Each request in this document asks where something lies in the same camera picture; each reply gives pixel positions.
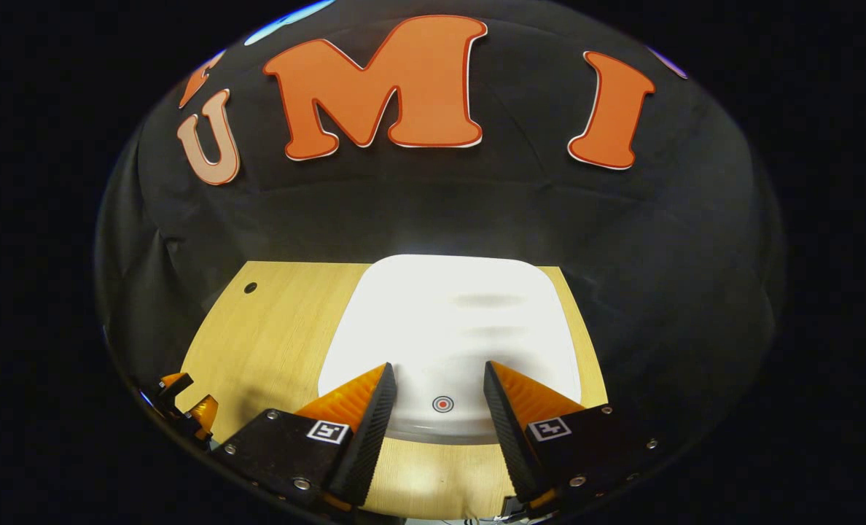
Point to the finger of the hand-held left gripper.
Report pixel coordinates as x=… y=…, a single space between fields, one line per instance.
x=176 y=383
x=205 y=415

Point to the white desktop garbage bin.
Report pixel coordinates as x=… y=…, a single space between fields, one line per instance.
x=440 y=321

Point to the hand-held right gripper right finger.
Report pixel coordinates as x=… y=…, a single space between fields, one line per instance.
x=509 y=445

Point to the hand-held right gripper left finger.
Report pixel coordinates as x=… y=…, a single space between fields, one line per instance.
x=367 y=445

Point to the wooden desktop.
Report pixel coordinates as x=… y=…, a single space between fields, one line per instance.
x=272 y=343

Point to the black backdrop cloth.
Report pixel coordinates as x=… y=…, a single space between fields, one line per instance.
x=440 y=211

